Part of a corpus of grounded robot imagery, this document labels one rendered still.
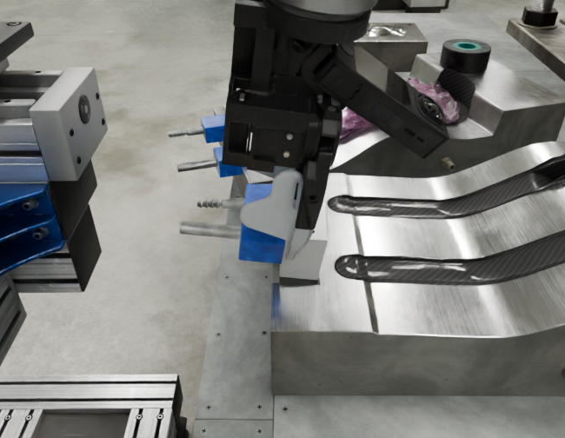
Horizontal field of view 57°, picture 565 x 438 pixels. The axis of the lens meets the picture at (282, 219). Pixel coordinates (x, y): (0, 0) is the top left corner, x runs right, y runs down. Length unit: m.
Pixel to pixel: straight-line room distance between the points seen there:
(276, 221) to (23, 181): 0.36
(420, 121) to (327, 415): 0.28
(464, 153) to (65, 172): 0.55
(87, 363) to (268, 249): 1.25
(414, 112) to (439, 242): 0.22
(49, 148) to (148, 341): 1.10
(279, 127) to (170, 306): 1.43
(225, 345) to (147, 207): 1.70
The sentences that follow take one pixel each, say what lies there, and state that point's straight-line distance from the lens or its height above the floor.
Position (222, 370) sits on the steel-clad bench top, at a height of 0.80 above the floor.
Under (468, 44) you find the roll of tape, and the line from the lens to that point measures 1.00.
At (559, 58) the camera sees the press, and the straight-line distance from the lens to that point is 1.55.
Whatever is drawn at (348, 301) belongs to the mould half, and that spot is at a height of 0.89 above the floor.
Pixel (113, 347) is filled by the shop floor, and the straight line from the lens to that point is 1.68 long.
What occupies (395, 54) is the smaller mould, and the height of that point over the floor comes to 0.84.
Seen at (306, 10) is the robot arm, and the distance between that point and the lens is 0.32.
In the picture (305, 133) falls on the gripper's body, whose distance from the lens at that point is 0.36.
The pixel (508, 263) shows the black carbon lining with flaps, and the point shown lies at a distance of 0.56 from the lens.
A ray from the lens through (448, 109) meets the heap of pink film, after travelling 0.85.
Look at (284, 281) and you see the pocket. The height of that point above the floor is 0.86.
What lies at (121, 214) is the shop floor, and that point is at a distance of 2.21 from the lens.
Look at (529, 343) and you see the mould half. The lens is 0.50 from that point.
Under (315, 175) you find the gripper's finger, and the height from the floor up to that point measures 1.03.
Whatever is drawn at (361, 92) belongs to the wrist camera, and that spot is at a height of 1.09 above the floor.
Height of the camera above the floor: 1.22
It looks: 36 degrees down
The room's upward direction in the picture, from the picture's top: straight up
